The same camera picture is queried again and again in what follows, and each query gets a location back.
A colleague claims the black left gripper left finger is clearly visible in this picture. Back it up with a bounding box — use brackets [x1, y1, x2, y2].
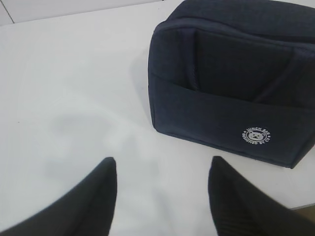
[1, 157, 116, 236]

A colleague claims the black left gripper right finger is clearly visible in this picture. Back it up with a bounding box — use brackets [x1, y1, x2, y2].
[208, 156, 315, 236]

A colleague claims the navy blue lunch bag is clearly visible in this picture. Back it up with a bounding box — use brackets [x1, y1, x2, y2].
[148, 0, 315, 169]

